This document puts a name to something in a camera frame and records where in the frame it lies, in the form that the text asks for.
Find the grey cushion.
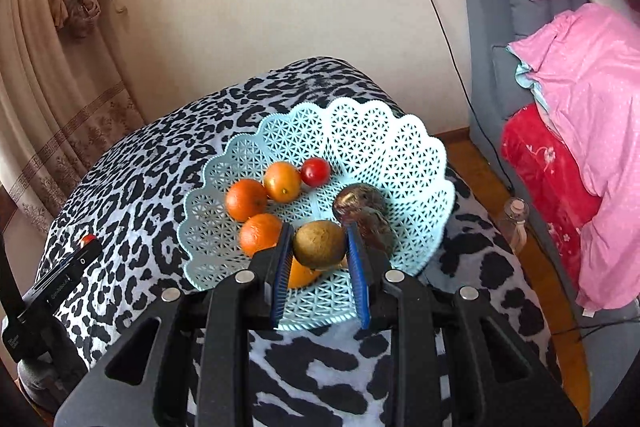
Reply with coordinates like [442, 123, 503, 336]
[498, 0, 601, 46]
[464, 0, 601, 168]

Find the dark wrinkled passion fruit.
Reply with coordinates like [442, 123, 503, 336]
[332, 183, 387, 228]
[357, 212, 396, 258]

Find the clear plastic bottle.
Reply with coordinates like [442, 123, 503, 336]
[500, 197, 530, 254]

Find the black power cable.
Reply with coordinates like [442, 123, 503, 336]
[425, 0, 640, 340]

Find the pink blanket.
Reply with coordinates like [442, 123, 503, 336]
[507, 2, 640, 313]

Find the red floral blanket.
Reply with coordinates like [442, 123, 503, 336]
[500, 103, 608, 268]

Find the large yellow-orange orange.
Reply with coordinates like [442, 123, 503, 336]
[287, 257, 325, 290]
[263, 161, 302, 202]

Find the small deep orange mandarin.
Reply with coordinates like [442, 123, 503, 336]
[225, 178, 269, 223]
[239, 213, 285, 258]

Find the beige patterned curtain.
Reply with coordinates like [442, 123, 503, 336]
[0, 0, 146, 228]

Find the small tan longan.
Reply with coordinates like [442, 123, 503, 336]
[292, 222, 348, 269]

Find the light blue plastic basket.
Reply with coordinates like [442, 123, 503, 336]
[182, 97, 457, 333]

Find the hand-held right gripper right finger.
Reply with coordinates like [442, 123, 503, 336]
[345, 223, 583, 427]

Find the black and white leopard blanket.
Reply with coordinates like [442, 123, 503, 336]
[37, 56, 563, 427]

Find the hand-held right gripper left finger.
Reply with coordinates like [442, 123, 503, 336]
[60, 223, 296, 427]

